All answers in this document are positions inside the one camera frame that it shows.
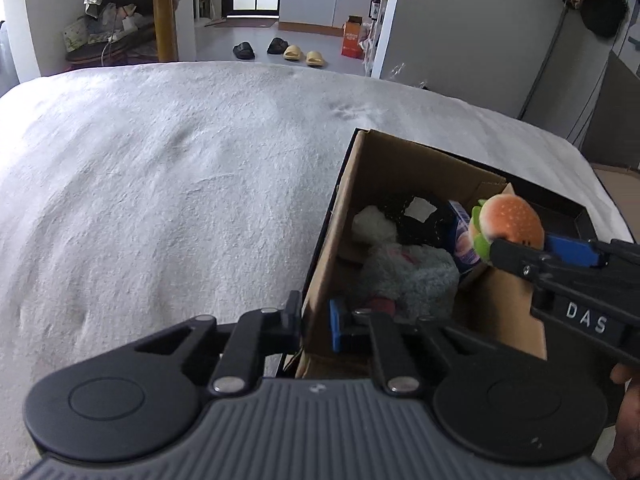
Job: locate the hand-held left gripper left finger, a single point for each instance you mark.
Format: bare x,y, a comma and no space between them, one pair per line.
292,325

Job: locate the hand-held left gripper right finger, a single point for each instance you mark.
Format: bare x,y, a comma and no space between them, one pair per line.
337,330

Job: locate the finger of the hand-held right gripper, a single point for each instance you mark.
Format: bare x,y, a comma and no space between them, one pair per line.
570,250
515,257

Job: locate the burger squishy toy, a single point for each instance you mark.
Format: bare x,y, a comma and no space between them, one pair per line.
515,220

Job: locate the purple and pink packet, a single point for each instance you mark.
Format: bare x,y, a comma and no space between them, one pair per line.
462,247

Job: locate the black pouch with white patch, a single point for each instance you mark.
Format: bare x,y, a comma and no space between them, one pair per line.
440,227

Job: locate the white fluffy pouch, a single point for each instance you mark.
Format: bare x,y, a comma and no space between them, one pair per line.
372,222

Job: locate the brown cardboard box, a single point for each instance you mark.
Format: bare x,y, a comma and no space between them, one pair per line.
380,175

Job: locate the person's right hand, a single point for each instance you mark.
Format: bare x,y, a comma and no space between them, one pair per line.
627,425

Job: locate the grey fluffy plush toy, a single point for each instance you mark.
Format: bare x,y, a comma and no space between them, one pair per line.
415,275

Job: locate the olive green cabinet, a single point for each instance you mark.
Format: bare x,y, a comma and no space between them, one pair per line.
617,115

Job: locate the white bed blanket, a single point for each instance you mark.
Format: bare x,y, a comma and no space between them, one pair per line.
150,185

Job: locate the white storage shelf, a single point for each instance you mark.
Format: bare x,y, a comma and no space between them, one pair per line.
375,45

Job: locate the beige slipper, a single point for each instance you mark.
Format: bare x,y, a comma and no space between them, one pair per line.
293,53
316,58

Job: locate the orange carton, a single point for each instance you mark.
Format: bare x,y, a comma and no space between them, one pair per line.
352,37

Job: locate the black slipper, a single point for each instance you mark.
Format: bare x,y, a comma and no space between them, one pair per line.
277,46
245,51

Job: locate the black spray bottle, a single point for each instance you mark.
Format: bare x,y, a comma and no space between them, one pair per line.
375,5

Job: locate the brown door mat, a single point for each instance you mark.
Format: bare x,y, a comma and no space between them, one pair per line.
247,23

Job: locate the yellow round table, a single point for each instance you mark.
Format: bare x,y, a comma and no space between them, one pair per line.
165,20

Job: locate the pile of clutter under table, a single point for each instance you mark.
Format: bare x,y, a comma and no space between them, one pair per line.
107,25

